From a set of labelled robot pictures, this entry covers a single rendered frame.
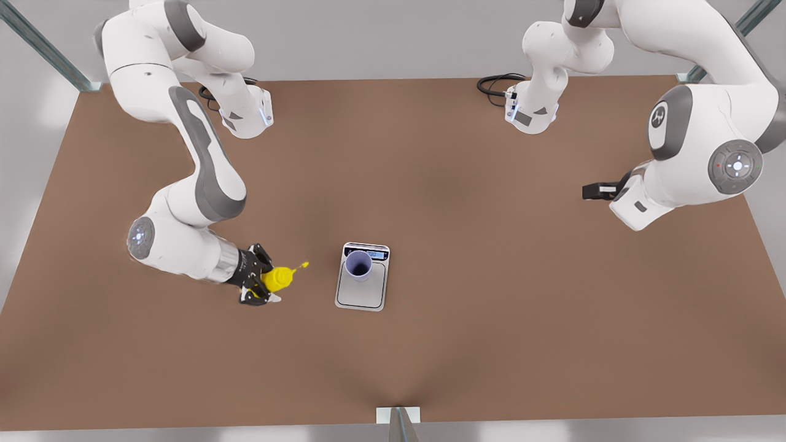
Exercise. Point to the yellow sauce bottle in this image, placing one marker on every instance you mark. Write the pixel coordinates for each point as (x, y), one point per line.
(279, 279)

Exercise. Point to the lavender cup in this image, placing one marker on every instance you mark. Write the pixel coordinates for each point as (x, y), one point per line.
(358, 265)

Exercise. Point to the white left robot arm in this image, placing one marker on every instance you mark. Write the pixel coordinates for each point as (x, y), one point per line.
(706, 110)

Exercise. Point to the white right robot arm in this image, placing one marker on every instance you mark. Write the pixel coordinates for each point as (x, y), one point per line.
(206, 159)

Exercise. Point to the grey digital kitchen scale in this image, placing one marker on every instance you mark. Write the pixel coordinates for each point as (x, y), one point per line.
(361, 291)

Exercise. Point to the silver frame post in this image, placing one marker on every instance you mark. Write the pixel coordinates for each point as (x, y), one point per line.
(727, 43)
(43, 43)
(402, 425)

